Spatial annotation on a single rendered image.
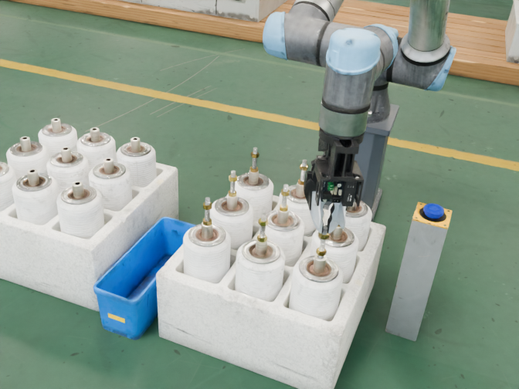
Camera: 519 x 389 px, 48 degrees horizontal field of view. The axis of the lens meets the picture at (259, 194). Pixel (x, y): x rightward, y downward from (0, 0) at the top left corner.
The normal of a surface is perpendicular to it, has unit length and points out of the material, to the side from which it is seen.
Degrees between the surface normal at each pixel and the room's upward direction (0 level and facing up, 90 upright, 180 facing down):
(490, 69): 90
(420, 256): 90
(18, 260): 90
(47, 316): 0
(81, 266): 90
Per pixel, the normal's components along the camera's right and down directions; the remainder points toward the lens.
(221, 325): -0.39, 0.48
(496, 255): 0.06, -0.84
